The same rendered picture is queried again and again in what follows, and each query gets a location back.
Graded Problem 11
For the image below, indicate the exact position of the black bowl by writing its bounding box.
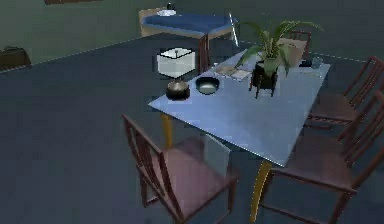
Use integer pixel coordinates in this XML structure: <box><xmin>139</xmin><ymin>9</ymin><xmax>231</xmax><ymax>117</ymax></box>
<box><xmin>195</xmin><ymin>76</ymin><xmax>221</xmax><ymax>96</ymax></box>

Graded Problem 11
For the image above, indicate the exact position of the white shade table lamp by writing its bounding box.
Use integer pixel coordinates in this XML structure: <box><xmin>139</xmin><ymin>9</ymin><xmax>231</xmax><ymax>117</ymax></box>
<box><xmin>156</xmin><ymin>47</ymin><xmax>197</xmax><ymax>101</ymax></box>

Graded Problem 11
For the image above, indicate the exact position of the blue table with yellow legs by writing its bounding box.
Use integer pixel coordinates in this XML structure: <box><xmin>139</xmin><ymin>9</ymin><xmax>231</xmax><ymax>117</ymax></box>
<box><xmin>147</xmin><ymin>49</ymin><xmax>332</xmax><ymax>224</ymax></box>

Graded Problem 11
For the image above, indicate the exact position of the open book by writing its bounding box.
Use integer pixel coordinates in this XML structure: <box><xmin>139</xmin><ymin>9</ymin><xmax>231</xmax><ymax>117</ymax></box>
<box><xmin>215</xmin><ymin>64</ymin><xmax>252</xmax><ymax>82</ymax></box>

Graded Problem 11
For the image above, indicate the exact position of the dark red wooden chair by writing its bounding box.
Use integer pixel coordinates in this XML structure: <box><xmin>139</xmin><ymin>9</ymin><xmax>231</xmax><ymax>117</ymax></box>
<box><xmin>277</xmin><ymin>29</ymin><xmax>314</xmax><ymax>68</ymax></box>
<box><xmin>121</xmin><ymin>113</ymin><xmax>238</xmax><ymax>224</ymax></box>
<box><xmin>259</xmin><ymin>89</ymin><xmax>384</xmax><ymax>224</ymax></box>
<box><xmin>305</xmin><ymin>55</ymin><xmax>384</xmax><ymax>130</ymax></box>

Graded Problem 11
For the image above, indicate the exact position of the green house plant black pot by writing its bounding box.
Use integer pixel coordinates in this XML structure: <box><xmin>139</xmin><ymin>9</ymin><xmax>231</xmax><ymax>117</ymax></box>
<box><xmin>235</xmin><ymin>19</ymin><xmax>325</xmax><ymax>99</ymax></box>

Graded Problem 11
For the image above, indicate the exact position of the white pillow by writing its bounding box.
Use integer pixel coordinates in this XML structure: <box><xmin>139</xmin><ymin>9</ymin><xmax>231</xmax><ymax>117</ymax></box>
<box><xmin>156</xmin><ymin>9</ymin><xmax>177</xmax><ymax>18</ymax></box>

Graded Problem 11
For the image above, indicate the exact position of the small grey cup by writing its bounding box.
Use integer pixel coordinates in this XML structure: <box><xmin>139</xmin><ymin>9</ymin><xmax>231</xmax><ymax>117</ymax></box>
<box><xmin>311</xmin><ymin>56</ymin><xmax>324</xmax><ymax>70</ymax></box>

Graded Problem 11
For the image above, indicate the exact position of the dark brown low furniture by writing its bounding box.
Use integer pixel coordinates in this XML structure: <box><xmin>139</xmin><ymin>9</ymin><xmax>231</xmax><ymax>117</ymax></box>
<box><xmin>0</xmin><ymin>46</ymin><xmax>33</xmax><ymax>72</ymax></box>

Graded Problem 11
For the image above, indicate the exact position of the blue bed with wooden frame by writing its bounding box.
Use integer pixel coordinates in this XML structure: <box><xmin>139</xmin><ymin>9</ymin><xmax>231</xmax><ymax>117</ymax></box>
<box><xmin>138</xmin><ymin>7</ymin><xmax>240</xmax><ymax>73</ymax></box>

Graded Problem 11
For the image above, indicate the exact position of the dark framed wall picture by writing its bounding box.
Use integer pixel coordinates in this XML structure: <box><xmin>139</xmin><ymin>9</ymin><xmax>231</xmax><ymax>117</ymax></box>
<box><xmin>43</xmin><ymin>0</ymin><xmax>101</xmax><ymax>6</ymax></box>

